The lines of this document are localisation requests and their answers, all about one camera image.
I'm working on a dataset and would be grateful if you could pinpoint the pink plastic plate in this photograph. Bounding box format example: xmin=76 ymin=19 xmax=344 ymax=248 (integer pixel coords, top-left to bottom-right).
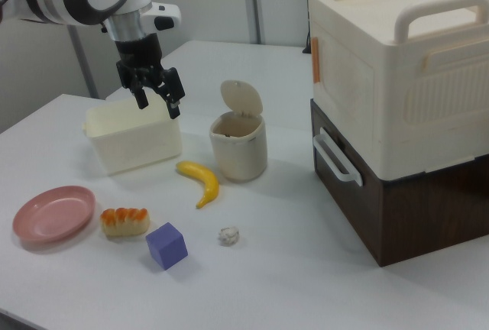
xmin=11 ymin=186 xmax=97 ymax=245

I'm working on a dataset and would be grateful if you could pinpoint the dark brown drawer cabinet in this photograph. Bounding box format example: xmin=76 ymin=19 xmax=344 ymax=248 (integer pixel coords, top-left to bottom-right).
xmin=309 ymin=99 xmax=489 ymax=268

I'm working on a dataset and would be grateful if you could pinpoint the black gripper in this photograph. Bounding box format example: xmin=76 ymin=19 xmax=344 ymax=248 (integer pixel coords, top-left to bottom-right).
xmin=114 ymin=34 xmax=187 ymax=121

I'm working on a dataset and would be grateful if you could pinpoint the cream trash can with lid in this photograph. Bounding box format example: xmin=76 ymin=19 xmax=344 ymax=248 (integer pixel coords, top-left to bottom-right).
xmin=209 ymin=79 xmax=267 ymax=184

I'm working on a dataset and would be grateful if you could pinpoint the purple cube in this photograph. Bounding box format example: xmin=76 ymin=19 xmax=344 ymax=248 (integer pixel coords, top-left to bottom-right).
xmin=145 ymin=222 xmax=189 ymax=272

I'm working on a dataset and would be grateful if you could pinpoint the orange tag on box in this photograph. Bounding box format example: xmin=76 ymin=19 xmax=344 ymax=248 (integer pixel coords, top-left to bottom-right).
xmin=311 ymin=37 xmax=323 ymax=85

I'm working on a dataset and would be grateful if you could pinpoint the yellow banana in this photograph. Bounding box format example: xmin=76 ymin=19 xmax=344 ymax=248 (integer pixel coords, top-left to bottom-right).
xmin=175 ymin=160 xmax=220 ymax=210

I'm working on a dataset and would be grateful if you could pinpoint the cream toy appliance box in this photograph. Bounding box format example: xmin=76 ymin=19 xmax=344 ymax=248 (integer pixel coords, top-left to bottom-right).
xmin=307 ymin=0 xmax=489 ymax=179

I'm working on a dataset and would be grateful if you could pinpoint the crumpled white paper ball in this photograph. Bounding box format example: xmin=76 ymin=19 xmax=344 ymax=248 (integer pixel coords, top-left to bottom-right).
xmin=217 ymin=225 xmax=241 ymax=248

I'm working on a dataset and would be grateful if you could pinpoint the white drawer handle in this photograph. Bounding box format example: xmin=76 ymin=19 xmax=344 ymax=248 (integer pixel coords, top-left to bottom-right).
xmin=313 ymin=127 xmax=364 ymax=187

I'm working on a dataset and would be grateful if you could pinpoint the toy bread loaf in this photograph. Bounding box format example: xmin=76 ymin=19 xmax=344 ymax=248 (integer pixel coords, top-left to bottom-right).
xmin=99 ymin=207 xmax=151 ymax=238

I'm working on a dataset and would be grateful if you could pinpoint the cream open plastic bin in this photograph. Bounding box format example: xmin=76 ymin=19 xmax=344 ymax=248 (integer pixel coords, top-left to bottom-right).
xmin=82 ymin=99 xmax=183 ymax=176

